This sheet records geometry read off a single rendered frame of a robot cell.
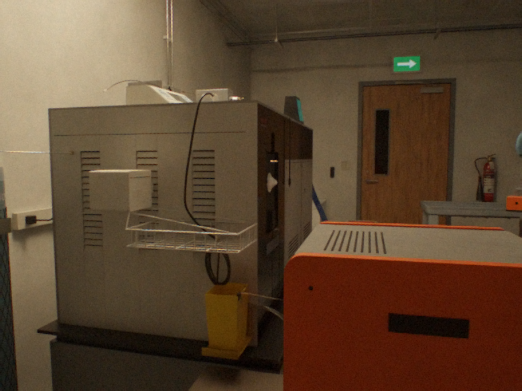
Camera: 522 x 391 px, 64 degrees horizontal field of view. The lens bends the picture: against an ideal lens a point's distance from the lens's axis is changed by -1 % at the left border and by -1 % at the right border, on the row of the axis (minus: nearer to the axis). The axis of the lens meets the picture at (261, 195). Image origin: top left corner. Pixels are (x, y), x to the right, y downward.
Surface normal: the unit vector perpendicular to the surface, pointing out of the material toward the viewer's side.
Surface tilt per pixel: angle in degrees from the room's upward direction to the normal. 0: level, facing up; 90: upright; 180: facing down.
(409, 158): 90
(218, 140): 90
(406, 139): 90
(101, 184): 90
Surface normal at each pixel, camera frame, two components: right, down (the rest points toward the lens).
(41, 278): 0.97, 0.02
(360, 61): -0.25, 0.08
